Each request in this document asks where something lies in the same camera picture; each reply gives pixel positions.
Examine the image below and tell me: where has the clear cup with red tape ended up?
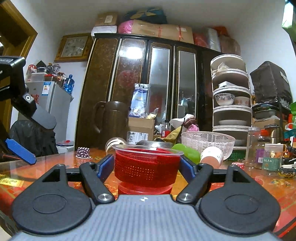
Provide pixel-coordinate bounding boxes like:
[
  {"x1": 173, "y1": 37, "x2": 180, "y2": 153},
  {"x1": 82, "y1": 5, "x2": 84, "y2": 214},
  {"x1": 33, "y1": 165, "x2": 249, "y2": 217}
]
[{"x1": 114, "y1": 145, "x2": 184, "y2": 195}]

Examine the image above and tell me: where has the green plastic cup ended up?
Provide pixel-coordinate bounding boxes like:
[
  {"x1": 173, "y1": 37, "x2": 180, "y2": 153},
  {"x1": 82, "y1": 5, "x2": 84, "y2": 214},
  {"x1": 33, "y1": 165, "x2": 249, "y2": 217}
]
[{"x1": 172, "y1": 143, "x2": 201, "y2": 164}]

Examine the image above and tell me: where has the clear cup with yellow tape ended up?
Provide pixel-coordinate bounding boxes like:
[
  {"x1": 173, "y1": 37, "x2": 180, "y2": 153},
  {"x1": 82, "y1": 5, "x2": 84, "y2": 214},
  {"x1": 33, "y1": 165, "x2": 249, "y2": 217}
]
[{"x1": 105, "y1": 137, "x2": 126, "y2": 152}]

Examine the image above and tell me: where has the white paper cup leaf pattern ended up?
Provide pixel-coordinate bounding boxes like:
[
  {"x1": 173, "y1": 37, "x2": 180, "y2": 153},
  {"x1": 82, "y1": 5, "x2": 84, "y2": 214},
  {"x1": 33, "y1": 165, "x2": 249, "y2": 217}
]
[{"x1": 200, "y1": 146, "x2": 223, "y2": 169}]

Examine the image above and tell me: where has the black jacket on chair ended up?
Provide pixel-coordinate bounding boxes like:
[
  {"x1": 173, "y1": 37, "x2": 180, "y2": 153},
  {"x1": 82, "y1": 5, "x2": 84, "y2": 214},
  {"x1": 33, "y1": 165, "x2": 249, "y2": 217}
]
[{"x1": 10, "y1": 120, "x2": 58, "y2": 157}]

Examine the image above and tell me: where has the purple polka dot cupcake liner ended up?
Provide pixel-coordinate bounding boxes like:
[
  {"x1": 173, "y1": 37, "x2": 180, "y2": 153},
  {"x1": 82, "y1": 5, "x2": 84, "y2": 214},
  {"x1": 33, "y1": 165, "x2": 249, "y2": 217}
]
[{"x1": 75, "y1": 147, "x2": 91, "y2": 159}]

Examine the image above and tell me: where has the white plastic basket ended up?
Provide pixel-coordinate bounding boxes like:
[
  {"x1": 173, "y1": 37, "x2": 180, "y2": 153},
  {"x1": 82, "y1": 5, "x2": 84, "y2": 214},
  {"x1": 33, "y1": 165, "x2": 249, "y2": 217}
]
[{"x1": 181, "y1": 131, "x2": 236, "y2": 161}]

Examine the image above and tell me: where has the steel colander bowl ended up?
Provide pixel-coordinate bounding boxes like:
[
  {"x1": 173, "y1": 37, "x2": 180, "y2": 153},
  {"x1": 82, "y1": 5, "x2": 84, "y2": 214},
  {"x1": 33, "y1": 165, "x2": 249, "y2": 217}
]
[{"x1": 136, "y1": 139, "x2": 173, "y2": 149}]

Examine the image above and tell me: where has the silver small fridge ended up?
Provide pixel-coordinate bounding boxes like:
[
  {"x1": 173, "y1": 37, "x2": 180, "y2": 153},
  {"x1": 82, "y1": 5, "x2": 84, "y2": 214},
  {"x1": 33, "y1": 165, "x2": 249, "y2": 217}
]
[{"x1": 27, "y1": 81, "x2": 73, "y2": 142}]

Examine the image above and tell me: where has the dark brown pitcher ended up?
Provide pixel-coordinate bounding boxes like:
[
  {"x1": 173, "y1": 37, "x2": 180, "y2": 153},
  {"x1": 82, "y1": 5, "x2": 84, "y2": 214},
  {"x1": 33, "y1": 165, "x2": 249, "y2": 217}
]
[{"x1": 93, "y1": 101, "x2": 130, "y2": 148}]

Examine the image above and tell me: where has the cardboard box with label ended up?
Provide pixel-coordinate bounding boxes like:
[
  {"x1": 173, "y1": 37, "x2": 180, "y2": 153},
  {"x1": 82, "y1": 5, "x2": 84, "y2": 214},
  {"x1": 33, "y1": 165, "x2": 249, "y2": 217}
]
[{"x1": 126, "y1": 117, "x2": 154, "y2": 145}]

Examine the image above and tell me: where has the red polka dot cupcake liner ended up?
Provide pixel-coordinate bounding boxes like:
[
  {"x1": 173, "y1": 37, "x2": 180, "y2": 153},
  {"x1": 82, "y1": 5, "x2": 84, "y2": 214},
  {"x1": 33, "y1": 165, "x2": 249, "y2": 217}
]
[{"x1": 232, "y1": 162, "x2": 244, "y2": 170}]

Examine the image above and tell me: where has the blue water bottle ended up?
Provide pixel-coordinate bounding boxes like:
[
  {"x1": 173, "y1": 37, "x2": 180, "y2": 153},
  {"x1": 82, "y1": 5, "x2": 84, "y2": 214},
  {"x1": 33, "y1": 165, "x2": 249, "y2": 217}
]
[{"x1": 63, "y1": 74, "x2": 75, "y2": 95}]

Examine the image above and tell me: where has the blue white snack bag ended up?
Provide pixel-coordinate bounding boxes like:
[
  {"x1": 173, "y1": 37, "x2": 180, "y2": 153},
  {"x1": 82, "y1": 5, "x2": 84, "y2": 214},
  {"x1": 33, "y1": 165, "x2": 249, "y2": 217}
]
[{"x1": 129, "y1": 83, "x2": 149, "y2": 118}]

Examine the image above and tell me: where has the white tiered dish rack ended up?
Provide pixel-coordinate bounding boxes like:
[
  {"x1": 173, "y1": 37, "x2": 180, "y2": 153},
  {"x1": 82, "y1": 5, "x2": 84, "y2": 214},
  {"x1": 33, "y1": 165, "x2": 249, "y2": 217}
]
[{"x1": 210, "y1": 54, "x2": 252, "y2": 148}]

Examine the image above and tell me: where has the small jar black lid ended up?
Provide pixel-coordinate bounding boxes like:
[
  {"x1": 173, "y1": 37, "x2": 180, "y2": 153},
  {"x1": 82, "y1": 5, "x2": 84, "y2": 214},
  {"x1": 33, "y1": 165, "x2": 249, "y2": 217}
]
[{"x1": 255, "y1": 140, "x2": 266, "y2": 164}]

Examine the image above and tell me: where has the tall clear empty jar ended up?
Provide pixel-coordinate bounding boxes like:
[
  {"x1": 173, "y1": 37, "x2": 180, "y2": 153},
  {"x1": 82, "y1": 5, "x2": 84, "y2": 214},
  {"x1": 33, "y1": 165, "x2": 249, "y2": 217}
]
[{"x1": 244, "y1": 127, "x2": 261, "y2": 168}]

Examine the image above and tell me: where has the blue floral bowl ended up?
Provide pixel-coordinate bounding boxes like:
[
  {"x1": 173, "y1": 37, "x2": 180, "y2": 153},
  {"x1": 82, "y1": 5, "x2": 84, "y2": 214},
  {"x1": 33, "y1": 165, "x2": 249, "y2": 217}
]
[{"x1": 215, "y1": 93, "x2": 235, "y2": 106}]

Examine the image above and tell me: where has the glass jar red lid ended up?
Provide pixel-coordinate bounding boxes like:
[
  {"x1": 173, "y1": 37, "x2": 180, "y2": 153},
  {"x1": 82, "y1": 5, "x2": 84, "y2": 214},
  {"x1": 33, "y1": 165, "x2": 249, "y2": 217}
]
[{"x1": 258, "y1": 129, "x2": 271, "y2": 143}]

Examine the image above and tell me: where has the brown spice jar white lid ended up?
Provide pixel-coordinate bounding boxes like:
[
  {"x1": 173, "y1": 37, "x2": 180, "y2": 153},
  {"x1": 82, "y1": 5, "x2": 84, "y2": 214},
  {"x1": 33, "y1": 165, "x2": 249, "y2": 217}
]
[{"x1": 262, "y1": 144, "x2": 283, "y2": 172}]

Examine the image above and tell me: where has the pink floral bowl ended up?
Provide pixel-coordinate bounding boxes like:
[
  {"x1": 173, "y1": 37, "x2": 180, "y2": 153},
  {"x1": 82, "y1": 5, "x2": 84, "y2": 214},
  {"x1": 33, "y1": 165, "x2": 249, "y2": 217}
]
[{"x1": 234, "y1": 96, "x2": 250, "y2": 107}]

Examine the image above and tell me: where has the dark brown wardrobe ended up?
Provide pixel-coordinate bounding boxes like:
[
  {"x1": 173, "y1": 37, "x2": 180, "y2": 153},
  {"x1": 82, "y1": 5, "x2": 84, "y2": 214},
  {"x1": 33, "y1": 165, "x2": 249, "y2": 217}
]
[{"x1": 75, "y1": 34, "x2": 220, "y2": 148}]

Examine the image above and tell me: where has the black toy car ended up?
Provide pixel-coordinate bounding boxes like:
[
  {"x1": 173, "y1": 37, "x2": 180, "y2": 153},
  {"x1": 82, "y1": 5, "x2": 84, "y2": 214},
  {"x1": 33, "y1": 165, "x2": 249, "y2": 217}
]
[{"x1": 277, "y1": 164, "x2": 296, "y2": 178}]

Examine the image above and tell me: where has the framed wall clock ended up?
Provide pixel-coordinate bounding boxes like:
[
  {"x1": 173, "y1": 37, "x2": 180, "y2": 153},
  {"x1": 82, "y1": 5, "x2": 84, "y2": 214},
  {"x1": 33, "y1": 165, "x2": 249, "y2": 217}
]
[{"x1": 54, "y1": 33, "x2": 93, "y2": 63}]

